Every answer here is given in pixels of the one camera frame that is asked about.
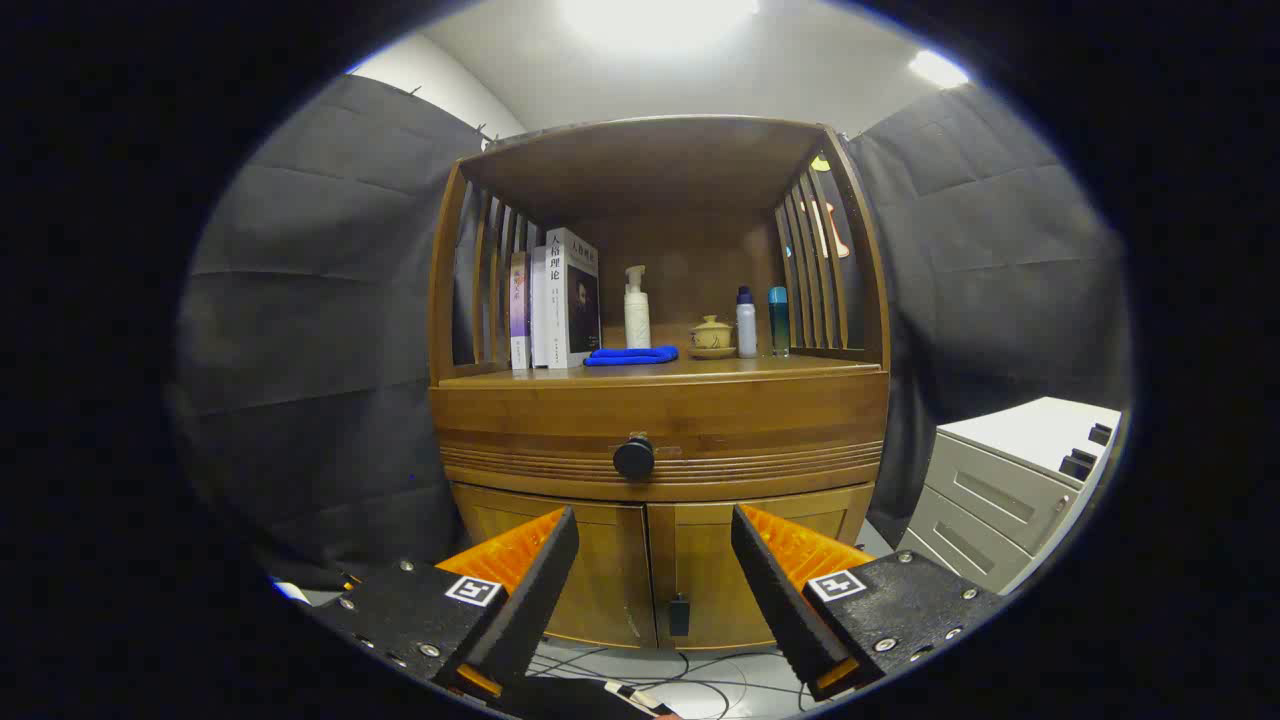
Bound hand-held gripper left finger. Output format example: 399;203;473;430
310;505;581;701

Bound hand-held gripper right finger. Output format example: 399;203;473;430
730;503;1006;703

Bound brown wooden drawer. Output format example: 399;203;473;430
430;368;891;503

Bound black round drawer knob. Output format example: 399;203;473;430
613;435;656;481

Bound wooden countertop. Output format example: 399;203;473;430
437;352;883;391

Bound grey filing cabinet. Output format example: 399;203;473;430
897;397;1123;596

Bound brown wooden cabinet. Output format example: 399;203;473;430
428;115;893;651

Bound beige lidded teacup with saucer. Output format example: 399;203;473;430
689;315;738;360

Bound folded blue cloth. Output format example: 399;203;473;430
583;345;680;367

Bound thin white book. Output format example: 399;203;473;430
529;245;550;369

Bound thin purple book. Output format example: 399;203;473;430
509;252;531;371

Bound white pump bottle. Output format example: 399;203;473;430
624;265;652;350

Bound thick white portrait book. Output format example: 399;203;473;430
545;228;602;370

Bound black backdrop cloth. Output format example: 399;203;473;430
845;85;1133;546
170;75;486;591

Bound small ceiling light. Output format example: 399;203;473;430
908;50;971;89

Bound large ceiling light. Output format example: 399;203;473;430
560;0;761;51

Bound black floor cables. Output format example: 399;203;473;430
530;645;811;716

